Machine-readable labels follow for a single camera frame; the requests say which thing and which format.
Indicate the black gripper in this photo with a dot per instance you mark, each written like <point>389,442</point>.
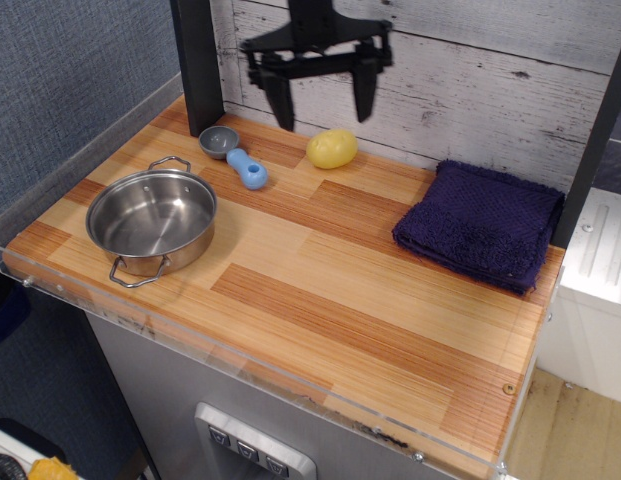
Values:
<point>319,41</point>

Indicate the purple cloth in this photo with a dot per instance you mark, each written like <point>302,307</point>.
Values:
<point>491,226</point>

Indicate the yellow cloth scrap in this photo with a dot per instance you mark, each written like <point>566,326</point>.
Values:
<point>51,469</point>

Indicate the yellow toy potato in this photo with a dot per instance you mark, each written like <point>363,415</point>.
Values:
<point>332,149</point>

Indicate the blue grey toy scoop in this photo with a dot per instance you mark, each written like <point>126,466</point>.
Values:
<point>222,143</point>

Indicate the stainless steel pot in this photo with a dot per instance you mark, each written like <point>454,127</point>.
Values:
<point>153,222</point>

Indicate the clear acrylic table guard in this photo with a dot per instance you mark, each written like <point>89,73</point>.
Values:
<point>304,296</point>

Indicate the white metal side cabinet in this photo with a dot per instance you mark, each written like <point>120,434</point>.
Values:
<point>581,342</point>

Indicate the silver dispenser button panel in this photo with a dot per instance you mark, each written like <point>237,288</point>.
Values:
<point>240,451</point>

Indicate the black left vertical post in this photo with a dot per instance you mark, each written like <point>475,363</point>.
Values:
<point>196,46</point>

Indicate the black vertical post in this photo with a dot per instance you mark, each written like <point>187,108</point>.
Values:
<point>196,46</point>
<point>591,159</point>

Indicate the black right vertical post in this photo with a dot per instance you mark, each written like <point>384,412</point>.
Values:
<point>591,159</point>

